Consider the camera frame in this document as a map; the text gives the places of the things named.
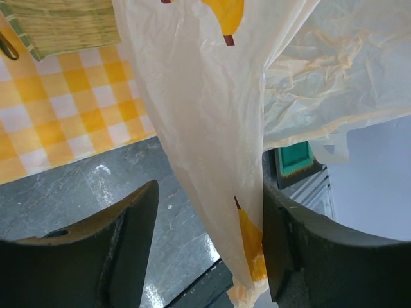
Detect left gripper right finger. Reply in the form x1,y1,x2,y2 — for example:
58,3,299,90
262,185,410,307

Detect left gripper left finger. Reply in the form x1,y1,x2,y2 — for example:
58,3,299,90
1,180,159,307

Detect orange banana print plastic bag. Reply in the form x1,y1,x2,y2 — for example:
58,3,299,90
112,1,410,307

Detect green square dish black rim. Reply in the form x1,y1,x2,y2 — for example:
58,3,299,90
274,141,324,189

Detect yellow white checkered cloth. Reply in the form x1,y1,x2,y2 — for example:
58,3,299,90
1,19,155,183

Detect gold fork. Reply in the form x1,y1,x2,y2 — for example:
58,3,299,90
0,33,19,60

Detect woven bamboo tray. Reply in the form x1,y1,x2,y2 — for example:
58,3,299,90
1,0,120,62

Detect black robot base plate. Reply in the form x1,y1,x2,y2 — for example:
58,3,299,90
166,259,234,308

